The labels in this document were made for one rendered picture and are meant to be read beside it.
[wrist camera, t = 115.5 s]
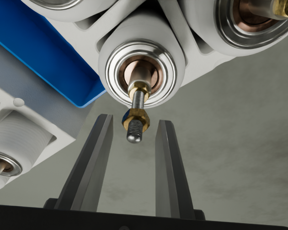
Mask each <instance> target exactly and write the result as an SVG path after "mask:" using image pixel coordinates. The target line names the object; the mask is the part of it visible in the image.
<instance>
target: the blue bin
mask: <svg viewBox="0 0 288 230"><path fill-rule="evenodd" d="M0 45H1V46H3V47H4V48H5V49H6V50H8V51H9V52H10V53H11V54H13V55H14V56H15V57H16V58H18V59H19V60H20V61H21V62H22V63H24V64H25V65H26V66H27V67H29V68H30V69H31V70H32V71H33V72H34V73H36V74H37V75H38V76H39V77H41V78H42V79H43V80H44V81H45V82H47V83H48V84H49V85H50V86H52V87H53V88H54V89H55V90H57V91H58V92H59V93H60V94H62V95H63V96H64V97H65V98H66V99H67V100H69V101H70V102H71V103H72V104H74V105H75V106H76V107H78V108H84V107H86V106H87V105H89V104H90V103H92V102H93V101H94V100H96V99H97V98H99V97H100V96H101V95H103V94H104V93H106V92H107V91H106V89H105V88H104V86H103V84H102V82H101V80H100V77H99V75H98V74H97V73H96V72H95V71H94V70H93V69H92V68H91V66H90V65H89V64H88V63H87V62H86V61H85V60H84V59H83V58H82V57H81V55H80V54H79V53H78V52H77V51H76V50H75V49H74V48H73V46H72V45H71V44H70V43H69V42H67V41H66V39H65V38H64V37H63V36H62V35H61V34H60V33H59V32H58V31H57V30H56V29H55V27H54V26H53V25H52V24H51V23H50V22H49V21H48V20H47V19H46V18H45V17H44V16H42V15H41V14H38V13H37V12H35V11H34V10H32V9H31V8H30V7H28V6H27V5H26V4H25V3H23V2H22V1H21V0H0Z"/></svg>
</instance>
